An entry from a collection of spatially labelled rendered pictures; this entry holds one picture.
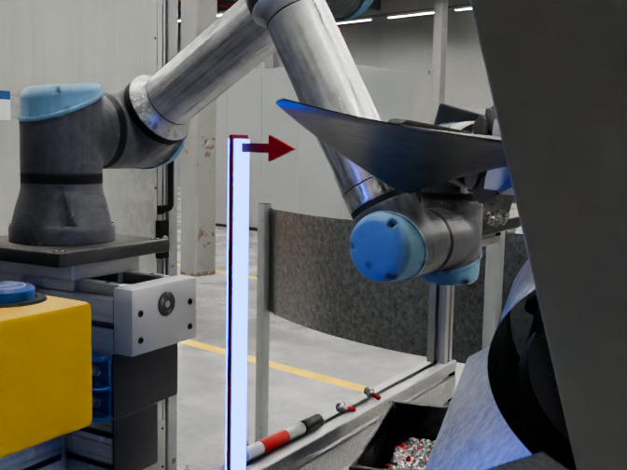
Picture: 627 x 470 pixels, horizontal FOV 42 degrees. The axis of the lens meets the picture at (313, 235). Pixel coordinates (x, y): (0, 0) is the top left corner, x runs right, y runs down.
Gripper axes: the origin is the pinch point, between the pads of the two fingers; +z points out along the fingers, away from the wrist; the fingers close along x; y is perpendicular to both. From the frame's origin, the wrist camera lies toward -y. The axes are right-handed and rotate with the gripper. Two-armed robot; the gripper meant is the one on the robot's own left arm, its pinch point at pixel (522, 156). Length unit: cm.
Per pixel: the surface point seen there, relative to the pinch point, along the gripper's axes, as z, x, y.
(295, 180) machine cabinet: -1014, 42, 55
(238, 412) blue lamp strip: -8.6, 27.5, -20.8
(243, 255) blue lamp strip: -9.1, 12.5, -22.0
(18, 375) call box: 15.5, 18.3, -35.8
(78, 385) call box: 11.5, 19.9, -32.7
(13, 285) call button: 10.2, 13.7, -37.9
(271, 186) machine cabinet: -1045, 56, 27
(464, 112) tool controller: -55, -7, 9
